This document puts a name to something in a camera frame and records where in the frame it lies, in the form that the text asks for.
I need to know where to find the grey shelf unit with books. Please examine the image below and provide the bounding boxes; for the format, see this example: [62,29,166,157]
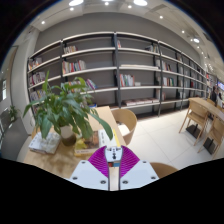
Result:
[26,31,209,118]

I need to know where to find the ceiling lights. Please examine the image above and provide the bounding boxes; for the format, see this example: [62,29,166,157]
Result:
[41,0,201,44]

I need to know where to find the green potted plant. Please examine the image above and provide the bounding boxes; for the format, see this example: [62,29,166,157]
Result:
[22,70,114,147]

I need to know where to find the small potted plant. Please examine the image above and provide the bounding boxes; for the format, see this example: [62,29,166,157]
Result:
[8,105,21,123]

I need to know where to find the white magazine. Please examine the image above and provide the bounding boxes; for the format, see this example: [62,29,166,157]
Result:
[28,130,62,155]

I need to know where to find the long wooden table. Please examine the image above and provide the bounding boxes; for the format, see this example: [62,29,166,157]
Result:
[188,97,224,124]

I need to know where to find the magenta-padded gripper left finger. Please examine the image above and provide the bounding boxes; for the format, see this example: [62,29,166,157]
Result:
[68,145,111,192]

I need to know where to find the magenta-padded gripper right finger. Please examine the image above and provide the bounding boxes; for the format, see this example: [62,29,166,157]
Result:
[118,145,160,191]

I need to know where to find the slatted wooden chair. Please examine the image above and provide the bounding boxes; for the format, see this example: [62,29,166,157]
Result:
[178,99,209,146]
[198,116,224,159]

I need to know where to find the white and blue charger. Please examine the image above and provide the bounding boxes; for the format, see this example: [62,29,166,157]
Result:
[104,145,124,168]

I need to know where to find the yellow picture-cover book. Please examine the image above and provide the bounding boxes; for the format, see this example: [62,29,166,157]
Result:
[73,128,122,158]

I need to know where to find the white book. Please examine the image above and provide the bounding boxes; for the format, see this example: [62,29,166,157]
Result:
[98,128,118,148]

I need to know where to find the person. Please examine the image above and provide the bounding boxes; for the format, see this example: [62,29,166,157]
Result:
[209,85,219,103]

